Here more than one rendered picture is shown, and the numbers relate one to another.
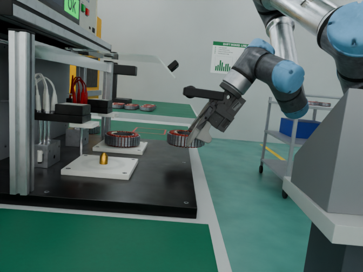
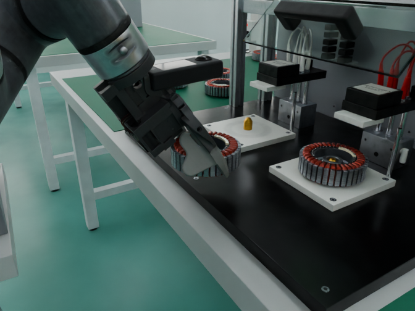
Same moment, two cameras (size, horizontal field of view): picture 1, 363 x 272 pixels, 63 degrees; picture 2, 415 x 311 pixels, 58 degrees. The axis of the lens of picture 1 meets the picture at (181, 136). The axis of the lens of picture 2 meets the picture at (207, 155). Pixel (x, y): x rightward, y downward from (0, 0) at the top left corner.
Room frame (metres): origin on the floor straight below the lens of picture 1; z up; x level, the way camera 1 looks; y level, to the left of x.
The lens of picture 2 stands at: (1.34, -0.28, 1.09)
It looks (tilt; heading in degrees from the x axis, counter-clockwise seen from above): 26 degrees down; 150
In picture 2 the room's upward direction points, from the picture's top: straight up
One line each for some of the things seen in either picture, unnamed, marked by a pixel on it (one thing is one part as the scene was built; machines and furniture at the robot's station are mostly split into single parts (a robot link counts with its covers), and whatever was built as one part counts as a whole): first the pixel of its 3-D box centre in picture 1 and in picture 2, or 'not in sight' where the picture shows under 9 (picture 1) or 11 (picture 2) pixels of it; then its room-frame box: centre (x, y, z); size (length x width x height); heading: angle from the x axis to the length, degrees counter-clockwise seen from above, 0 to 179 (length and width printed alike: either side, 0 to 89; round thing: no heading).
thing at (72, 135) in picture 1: (77, 136); (385, 147); (0.95, 0.33, 0.80); 0.07 x 0.05 x 0.06; 1
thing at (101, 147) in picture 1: (122, 145); (330, 175); (0.95, 0.19, 0.78); 0.15 x 0.15 x 0.01; 1
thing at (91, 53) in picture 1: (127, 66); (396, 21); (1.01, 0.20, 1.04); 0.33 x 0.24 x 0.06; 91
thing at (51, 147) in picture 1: (44, 152); (296, 111); (0.70, 0.33, 0.80); 0.07 x 0.05 x 0.06; 1
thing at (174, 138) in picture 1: (186, 138); (205, 152); (0.87, -0.01, 0.83); 0.11 x 0.11 x 0.04
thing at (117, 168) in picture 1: (103, 165); (247, 131); (0.71, 0.18, 0.78); 0.15 x 0.15 x 0.01; 1
